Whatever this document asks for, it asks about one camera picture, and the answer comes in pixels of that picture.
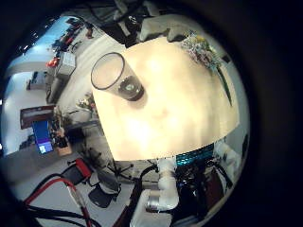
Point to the grey fabric cushion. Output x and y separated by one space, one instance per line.
157 25

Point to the spare flower bunch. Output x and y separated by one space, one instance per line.
87 104

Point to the dark brown desk board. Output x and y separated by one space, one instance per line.
36 115

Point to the flower bouquet green stem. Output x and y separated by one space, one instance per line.
202 52

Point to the grey white box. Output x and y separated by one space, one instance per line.
66 63

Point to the laptop with blue screen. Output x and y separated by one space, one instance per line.
42 135

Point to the small wooden box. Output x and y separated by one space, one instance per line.
64 148

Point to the red tube cart frame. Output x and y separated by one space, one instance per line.
63 180

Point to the black office chair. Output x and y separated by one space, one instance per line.
102 197

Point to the teal strip on table edge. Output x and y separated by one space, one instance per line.
194 155

